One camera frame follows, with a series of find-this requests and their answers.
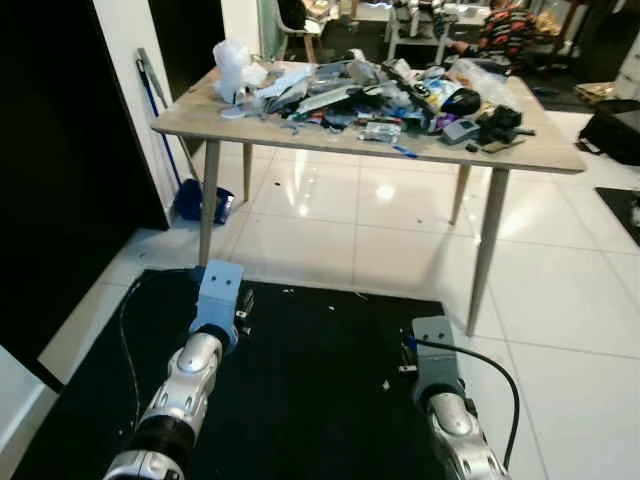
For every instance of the grey broom stick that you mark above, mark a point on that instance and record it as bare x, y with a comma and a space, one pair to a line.
155, 95

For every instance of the small grey box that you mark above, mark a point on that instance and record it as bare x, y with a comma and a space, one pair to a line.
460, 130

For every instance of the black bag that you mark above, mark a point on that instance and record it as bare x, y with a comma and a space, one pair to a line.
615, 130

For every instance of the flat grey package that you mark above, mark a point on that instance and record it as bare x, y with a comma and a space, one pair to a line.
325, 98

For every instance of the black round cap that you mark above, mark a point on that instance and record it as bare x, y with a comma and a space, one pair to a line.
462, 101

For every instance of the white dining chair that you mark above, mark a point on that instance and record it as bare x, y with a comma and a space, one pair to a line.
295, 30

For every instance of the white plastic bag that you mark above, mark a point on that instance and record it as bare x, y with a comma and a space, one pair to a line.
232, 65

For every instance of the light wooden table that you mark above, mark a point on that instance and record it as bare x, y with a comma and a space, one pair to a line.
540, 150

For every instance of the black bulky device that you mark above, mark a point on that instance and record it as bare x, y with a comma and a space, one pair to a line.
500, 125

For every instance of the blue dustpan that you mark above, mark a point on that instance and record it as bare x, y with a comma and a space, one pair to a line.
200, 205

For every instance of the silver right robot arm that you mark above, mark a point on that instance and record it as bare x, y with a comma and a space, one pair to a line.
455, 430

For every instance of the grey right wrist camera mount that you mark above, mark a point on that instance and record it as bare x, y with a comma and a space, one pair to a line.
435, 350

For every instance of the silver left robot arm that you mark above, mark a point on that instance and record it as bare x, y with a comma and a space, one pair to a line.
190, 375

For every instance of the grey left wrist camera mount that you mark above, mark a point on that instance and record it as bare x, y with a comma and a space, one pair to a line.
218, 290

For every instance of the person in patterned shirt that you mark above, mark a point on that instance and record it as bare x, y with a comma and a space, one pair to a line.
505, 30

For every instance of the clear crumpled plastic bag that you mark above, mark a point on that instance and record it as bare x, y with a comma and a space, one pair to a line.
480, 78

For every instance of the small clear plastic package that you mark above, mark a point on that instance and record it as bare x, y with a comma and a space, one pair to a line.
380, 131

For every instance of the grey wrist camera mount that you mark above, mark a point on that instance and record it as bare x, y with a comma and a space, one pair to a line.
435, 350
218, 290

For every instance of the small black floor mat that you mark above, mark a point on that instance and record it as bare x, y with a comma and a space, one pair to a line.
625, 210

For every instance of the blue pen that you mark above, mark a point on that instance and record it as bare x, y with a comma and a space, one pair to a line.
404, 151

